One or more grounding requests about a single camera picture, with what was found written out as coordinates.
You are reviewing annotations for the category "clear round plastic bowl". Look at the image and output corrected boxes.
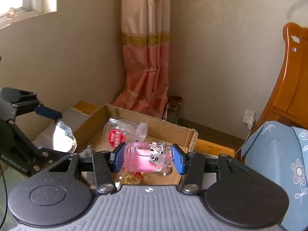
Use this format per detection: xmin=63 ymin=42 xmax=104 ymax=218
xmin=102 ymin=118 xmax=148 ymax=149

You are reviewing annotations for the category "jar of gold beads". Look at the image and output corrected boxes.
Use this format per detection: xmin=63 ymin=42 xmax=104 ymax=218
xmin=113 ymin=168 xmax=144 ymax=185

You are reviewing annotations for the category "pink panda jar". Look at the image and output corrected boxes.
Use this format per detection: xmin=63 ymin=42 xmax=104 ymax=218
xmin=124 ymin=142 xmax=173 ymax=176

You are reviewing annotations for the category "brown cardboard box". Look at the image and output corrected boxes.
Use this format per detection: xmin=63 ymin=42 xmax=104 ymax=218
xmin=73 ymin=102 xmax=198 ymax=188

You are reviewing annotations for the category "grey elephant toy figure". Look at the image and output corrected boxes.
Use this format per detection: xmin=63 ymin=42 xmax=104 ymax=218
xmin=79 ymin=145 xmax=95 ymax=158

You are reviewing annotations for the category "blue floral bed sheet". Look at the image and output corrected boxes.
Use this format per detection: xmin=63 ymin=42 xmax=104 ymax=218
xmin=241 ymin=121 xmax=308 ymax=230

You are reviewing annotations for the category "orange wooden headboard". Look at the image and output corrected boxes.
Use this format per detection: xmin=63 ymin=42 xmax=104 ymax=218
xmin=252 ymin=23 xmax=308 ymax=132

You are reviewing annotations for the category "pink orange curtain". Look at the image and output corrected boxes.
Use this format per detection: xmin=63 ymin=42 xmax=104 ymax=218
xmin=113 ymin=0 xmax=171 ymax=118

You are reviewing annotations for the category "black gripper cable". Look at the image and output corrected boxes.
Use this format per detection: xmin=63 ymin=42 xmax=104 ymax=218
xmin=0 ymin=161 xmax=9 ymax=226

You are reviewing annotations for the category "white wall plug charger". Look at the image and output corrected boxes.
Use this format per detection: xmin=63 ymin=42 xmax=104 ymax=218
xmin=235 ymin=110 xmax=256 ymax=155

